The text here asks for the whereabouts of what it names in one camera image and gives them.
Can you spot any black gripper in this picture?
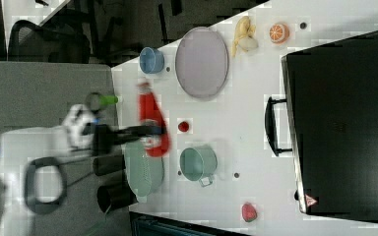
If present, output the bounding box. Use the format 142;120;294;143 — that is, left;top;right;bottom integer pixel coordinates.
92;124;162;156

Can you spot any red plush ketchup bottle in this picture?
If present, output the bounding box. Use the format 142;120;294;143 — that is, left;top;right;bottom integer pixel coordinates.
138;82;170;157

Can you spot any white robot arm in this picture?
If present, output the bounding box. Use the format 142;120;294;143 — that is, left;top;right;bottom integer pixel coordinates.
0;104;164;236

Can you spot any black cylinder upper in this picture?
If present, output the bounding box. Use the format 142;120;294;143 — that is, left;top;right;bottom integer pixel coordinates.
93;155;125;176

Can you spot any black cylinder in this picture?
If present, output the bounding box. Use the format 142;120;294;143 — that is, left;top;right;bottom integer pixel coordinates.
93;155;125;176
96;182;137;212

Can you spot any small red plush strawberry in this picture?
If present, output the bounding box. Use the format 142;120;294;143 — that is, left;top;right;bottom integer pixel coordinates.
178;121;190;133

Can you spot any black cylinder lower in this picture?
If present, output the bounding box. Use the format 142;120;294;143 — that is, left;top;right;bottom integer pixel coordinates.
96;182;137;212

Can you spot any green mug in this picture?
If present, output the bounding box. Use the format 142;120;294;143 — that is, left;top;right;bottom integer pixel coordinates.
179;145;218;187

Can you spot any blue bowl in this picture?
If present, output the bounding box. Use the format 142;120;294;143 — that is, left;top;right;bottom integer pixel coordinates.
140;47;164;74

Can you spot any lilac round plate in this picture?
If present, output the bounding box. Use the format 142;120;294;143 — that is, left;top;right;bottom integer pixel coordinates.
175;27;228;99

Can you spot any black office chair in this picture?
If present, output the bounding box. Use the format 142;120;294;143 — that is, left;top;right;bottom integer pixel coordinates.
8;20;91;64

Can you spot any pink plush fruit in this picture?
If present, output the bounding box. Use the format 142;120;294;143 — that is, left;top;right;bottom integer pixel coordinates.
241;203;258;222

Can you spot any yellow plush banana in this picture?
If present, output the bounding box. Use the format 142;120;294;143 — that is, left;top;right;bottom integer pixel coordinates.
231;16;258;57

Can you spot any plush orange half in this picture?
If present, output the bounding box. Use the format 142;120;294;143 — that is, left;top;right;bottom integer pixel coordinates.
269;24;289;44

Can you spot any silver toaster oven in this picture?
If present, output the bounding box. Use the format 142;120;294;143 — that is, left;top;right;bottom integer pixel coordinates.
281;30;378;223

